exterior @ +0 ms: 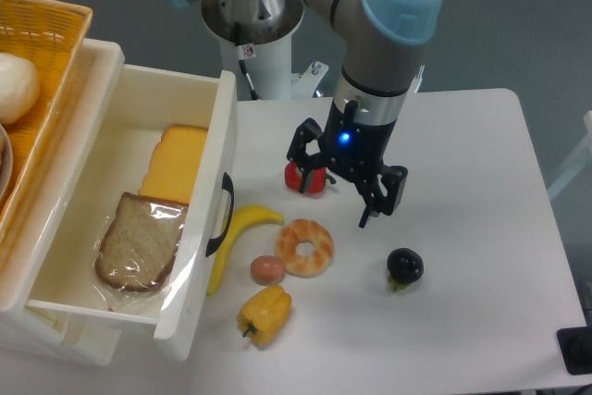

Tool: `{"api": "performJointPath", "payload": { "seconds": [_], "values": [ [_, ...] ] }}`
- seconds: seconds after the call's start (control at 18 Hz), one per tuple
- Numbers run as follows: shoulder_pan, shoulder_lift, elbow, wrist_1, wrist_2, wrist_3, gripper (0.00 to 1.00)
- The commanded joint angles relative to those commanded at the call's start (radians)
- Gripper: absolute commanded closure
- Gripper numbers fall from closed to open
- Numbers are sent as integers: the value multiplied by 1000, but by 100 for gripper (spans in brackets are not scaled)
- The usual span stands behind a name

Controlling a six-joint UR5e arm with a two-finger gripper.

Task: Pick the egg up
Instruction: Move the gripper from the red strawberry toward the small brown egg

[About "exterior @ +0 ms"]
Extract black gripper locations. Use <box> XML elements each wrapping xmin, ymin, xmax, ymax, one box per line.
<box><xmin>287</xmin><ymin>103</ymin><xmax>409</xmax><ymax>228</ymax></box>

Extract brown egg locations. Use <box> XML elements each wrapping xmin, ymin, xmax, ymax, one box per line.
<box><xmin>250</xmin><ymin>255</ymin><xmax>285</xmax><ymax>286</ymax></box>

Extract yellow bell pepper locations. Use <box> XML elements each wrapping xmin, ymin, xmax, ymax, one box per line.
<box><xmin>237</xmin><ymin>285</ymin><xmax>292</xmax><ymax>348</ymax></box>

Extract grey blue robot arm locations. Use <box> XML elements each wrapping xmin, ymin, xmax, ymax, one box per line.
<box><xmin>170</xmin><ymin>0</ymin><xmax>443</xmax><ymax>218</ymax></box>

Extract red bell pepper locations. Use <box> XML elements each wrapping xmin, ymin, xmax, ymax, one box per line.
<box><xmin>284</xmin><ymin>162</ymin><xmax>337</xmax><ymax>195</ymax></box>

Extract yellow banana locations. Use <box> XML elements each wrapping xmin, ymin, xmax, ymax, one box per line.
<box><xmin>206</xmin><ymin>204</ymin><xmax>284</xmax><ymax>296</ymax></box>

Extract dark purple mangosteen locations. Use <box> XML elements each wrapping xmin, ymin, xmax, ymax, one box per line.
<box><xmin>387</xmin><ymin>248</ymin><xmax>425</xmax><ymax>291</ymax></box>

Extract orange cake slice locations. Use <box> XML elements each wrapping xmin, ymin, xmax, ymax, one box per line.
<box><xmin>138</xmin><ymin>125</ymin><xmax>208</xmax><ymax>205</ymax></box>

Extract white plastic drawer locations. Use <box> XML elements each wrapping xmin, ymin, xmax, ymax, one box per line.
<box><xmin>28</xmin><ymin>65</ymin><xmax>237</xmax><ymax>361</ymax></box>

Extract wrapped brown bread slice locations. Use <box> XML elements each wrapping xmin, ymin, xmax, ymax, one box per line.
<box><xmin>94</xmin><ymin>192</ymin><xmax>188</xmax><ymax>292</ymax></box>

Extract black device at edge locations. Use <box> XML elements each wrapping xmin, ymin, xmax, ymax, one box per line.
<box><xmin>556</xmin><ymin>327</ymin><xmax>592</xmax><ymax>376</ymax></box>

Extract white drawer cabinet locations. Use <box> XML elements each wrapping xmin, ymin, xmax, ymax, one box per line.
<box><xmin>1</xmin><ymin>39</ymin><xmax>125</xmax><ymax>365</ymax></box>

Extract yellow wicker basket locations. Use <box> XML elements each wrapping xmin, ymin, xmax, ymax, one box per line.
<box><xmin>1</xmin><ymin>0</ymin><xmax>93</xmax><ymax>236</ymax></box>

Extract white bun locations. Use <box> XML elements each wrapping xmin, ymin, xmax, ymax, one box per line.
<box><xmin>0</xmin><ymin>53</ymin><xmax>40</xmax><ymax>125</ymax></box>

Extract bowl rim at left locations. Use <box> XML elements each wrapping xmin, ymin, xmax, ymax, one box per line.
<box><xmin>0</xmin><ymin>127</ymin><xmax>13</xmax><ymax>199</ymax></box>

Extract orange shrimp ring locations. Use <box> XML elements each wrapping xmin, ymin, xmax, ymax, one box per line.
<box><xmin>274</xmin><ymin>217</ymin><xmax>335</xmax><ymax>278</ymax></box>

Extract black drawer handle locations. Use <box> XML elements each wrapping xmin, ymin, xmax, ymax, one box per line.
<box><xmin>205</xmin><ymin>172</ymin><xmax>235</xmax><ymax>257</ymax></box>

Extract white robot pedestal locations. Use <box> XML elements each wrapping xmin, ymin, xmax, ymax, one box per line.
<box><xmin>216</xmin><ymin>34</ymin><xmax>329</xmax><ymax>101</ymax></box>

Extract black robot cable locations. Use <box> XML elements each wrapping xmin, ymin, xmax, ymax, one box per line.
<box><xmin>233</xmin><ymin>22</ymin><xmax>261</xmax><ymax>102</ymax></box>

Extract white frame at right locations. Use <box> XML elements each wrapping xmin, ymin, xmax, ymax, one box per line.
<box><xmin>547</xmin><ymin>111</ymin><xmax>591</xmax><ymax>202</ymax></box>

